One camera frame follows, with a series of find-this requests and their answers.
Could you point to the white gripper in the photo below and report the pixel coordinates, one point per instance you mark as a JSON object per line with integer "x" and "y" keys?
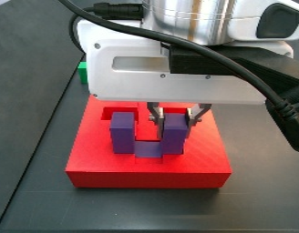
{"x": 128, "y": 70}

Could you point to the purple U block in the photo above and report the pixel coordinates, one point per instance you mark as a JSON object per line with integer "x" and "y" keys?
{"x": 168, "y": 145}

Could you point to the green arch block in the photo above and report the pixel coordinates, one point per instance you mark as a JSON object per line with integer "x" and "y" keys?
{"x": 82, "y": 72}

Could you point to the red board with slots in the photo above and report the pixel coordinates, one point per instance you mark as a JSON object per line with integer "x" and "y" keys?
{"x": 95, "y": 166}

